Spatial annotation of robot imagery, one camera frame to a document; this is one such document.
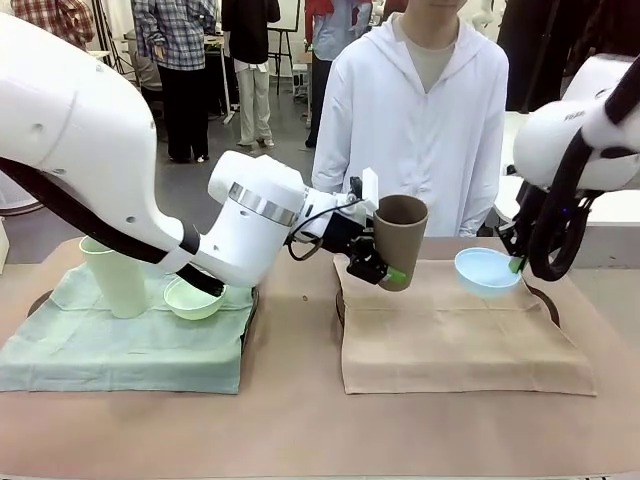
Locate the person's left forearm white sleeve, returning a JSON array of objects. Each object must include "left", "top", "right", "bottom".
[{"left": 455, "top": 134, "right": 507, "bottom": 239}]

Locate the green cloth mat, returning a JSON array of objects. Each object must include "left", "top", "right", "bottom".
[{"left": 0, "top": 262, "right": 256, "bottom": 396}]

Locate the pale green bowl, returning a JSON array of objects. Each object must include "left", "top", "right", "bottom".
[{"left": 163, "top": 276, "right": 225, "bottom": 321}]

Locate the brown tall cup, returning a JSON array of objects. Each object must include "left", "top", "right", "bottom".
[{"left": 372, "top": 194, "right": 430, "bottom": 294}]

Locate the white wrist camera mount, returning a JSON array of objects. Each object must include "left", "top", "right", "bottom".
[{"left": 332, "top": 168, "right": 382, "bottom": 221}]

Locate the person in white hoodie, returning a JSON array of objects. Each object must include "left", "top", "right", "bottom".
[{"left": 310, "top": 0, "right": 510, "bottom": 239}]

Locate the light blue bowl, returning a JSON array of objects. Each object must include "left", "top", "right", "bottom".
[{"left": 453, "top": 248, "right": 522, "bottom": 300}]

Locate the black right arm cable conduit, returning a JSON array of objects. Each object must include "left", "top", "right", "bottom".
[{"left": 528, "top": 64, "right": 640, "bottom": 279}]

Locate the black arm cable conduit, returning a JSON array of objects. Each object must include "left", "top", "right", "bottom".
[
  {"left": 0, "top": 157, "right": 226, "bottom": 300},
  {"left": 528, "top": 64, "right": 640, "bottom": 279}
]

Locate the bystander in red plaid shirt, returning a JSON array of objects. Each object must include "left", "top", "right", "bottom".
[{"left": 9, "top": 0, "right": 96, "bottom": 51}]

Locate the person's right forearm white sleeve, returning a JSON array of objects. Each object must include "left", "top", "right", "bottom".
[{"left": 310, "top": 119, "right": 354, "bottom": 197}]

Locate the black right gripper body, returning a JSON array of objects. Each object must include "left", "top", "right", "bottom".
[{"left": 513, "top": 185, "right": 546, "bottom": 246}]

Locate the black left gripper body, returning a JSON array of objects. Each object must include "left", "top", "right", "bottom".
[{"left": 318, "top": 210, "right": 377, "bottom": 255}]

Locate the black easel stand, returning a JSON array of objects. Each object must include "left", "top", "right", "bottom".
[{"left": 268, "top": 25, "right": 302, "bottom": 97}]

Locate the bystander in blue plaid shirt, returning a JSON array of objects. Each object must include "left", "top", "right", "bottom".
[{"left": 131, "top": 0, "right": 221, "bottom": 164}]

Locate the pale green tall cup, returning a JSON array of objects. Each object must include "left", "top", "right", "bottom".
[{"left": 78, "top": 235, "right": 148, "bottom": 320}]

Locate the bystander in dark clothes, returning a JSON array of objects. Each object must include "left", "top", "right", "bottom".
[{"left": 496, "top": 0, "right": 604, "bottom": 114}]

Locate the bystander in black top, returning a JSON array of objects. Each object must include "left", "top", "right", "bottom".
[{"left": 221, "top": 0, "right": 282, "bottom": 149}]

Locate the bystander in blue and red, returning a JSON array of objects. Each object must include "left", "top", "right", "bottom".
[{"left": 303, "top": 0, "right": 375, "bottom": 150}]

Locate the thin black camera cable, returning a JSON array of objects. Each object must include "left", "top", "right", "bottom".
[{"left": 285, "top": 202, "right": 351, "bottom": 262}]

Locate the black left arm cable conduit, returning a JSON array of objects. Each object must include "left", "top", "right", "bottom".
[{"left": 0, "top": 157, "right": 226, "bottom": 300}]

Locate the tan cloth mat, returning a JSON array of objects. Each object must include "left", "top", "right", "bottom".
[{"left": 333, "top": 257, "right": 599, "bottom": 398}]

